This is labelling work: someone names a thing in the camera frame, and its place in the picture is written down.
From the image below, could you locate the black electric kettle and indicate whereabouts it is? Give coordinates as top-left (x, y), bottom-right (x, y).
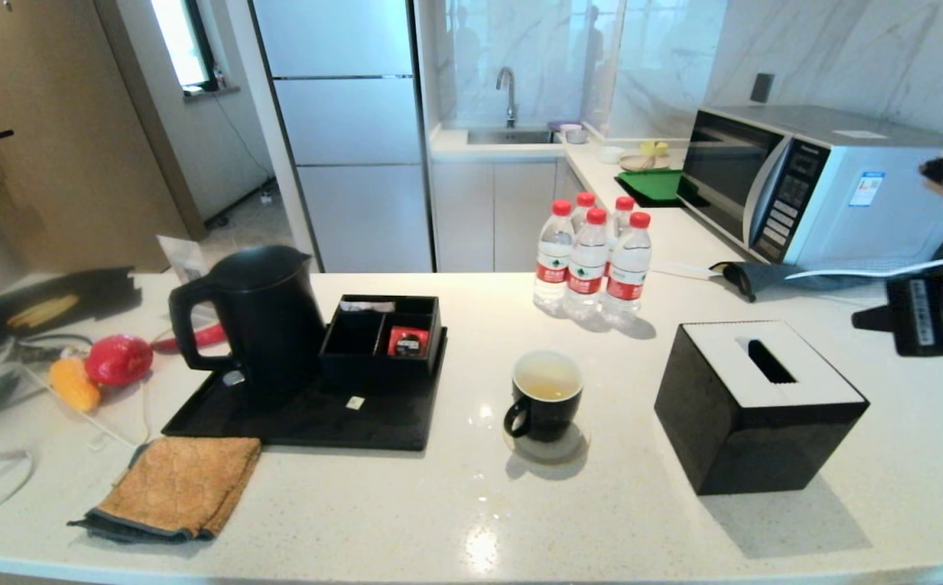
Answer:
top-left (169, 245), bottom-right (327, 405)

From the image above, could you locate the silver microwave oven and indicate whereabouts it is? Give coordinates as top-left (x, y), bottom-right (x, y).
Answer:
top-left (677, 105), bottom-right (943, 273)

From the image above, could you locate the dark grey cloth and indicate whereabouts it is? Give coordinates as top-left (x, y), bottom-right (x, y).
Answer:
top-left (709, 253), bottom-right (939, 304)

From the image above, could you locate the black tissue box white lid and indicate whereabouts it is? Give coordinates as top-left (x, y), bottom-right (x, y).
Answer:
top-left (655, 320), bottom-right (870, 496)

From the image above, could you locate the black mug white inside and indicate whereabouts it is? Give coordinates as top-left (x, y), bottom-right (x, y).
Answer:
top-left (504, 350), bottom-right (583, 443)

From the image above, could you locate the round clear coaster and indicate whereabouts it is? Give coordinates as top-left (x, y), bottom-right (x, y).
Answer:
top-left (504, 422), bottom-right (590, 466)

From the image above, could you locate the steel sink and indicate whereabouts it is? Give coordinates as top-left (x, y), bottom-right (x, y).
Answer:
top-left (465, 128), bottom-right (557, 146)

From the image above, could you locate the white kitchen cabinet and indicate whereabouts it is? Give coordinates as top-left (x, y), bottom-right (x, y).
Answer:
top-left (430, 157), bottom-right (590, 274)

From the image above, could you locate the chrome faucet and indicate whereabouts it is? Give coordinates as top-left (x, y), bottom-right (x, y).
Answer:
top-left (495, 67), bottom-right (518, 129)

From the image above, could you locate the red sachet packet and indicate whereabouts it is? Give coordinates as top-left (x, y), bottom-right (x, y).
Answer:
top-left (387, 327), bottom-right (430, 358)

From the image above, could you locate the black compartment box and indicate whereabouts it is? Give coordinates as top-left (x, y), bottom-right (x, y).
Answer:
top-left (321, 294), bottom-right (443, 383)

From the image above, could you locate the silver refrigerator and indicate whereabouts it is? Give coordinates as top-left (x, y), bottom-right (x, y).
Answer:
top-left (248, 0), bottom-right (437, 274)

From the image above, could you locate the black serving tray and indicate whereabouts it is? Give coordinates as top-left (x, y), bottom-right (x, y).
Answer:
top-left (161, 327), bottom-right (448, 452)

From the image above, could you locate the clear sign card stand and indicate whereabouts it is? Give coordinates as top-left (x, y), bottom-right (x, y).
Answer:
top-left (157, 236), bottom-right (209, 285)

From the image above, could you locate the orange-brown folded cloth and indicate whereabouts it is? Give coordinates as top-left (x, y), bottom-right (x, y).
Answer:
top-left (69, 437), bottom-right (262, 543)

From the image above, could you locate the window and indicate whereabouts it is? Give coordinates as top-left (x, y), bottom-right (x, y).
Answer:
top-left (149, 0), bottom-right (220, 93)

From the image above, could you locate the red ball toy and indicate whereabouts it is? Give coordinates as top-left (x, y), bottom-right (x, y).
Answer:
top-left (85, 334), bottom-right (154, 386)

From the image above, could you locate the black flat case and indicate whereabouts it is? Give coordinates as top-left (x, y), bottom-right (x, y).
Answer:
top-left (0, 268), bottom-right (143, 346)

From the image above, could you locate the yellow corn toy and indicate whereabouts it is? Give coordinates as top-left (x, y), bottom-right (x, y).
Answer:
top-left (49, 358), bottom-right (102, 413)

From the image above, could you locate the yellow stick toy bundle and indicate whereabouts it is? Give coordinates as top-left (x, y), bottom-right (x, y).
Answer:
top-left (8, 294), bottom-right (82, 330)

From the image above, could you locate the brown wooden door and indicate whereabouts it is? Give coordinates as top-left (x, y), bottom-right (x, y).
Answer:
top-left (0, 0), bottom-right (196, 274)

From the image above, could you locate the white power cable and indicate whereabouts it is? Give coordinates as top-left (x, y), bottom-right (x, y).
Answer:
top-left (654, 257), bottom-right (943, 284)

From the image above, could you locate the thin white cable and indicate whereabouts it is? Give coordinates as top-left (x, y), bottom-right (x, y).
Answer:
top-left (23, 366), bottom-right (151, 452)

